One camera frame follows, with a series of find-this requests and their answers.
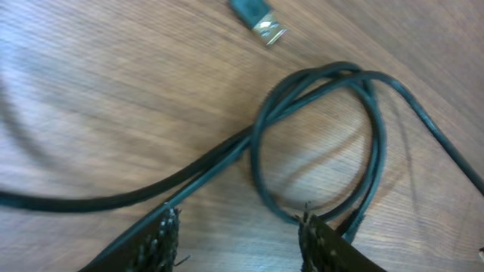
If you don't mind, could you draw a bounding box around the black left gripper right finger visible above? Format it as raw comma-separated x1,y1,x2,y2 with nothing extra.
298,209,385,272

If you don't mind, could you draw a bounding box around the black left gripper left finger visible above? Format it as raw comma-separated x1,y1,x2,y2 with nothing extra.
80,208,180,272

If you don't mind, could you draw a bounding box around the black usb cable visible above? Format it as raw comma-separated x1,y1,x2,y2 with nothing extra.
0,60,484,243

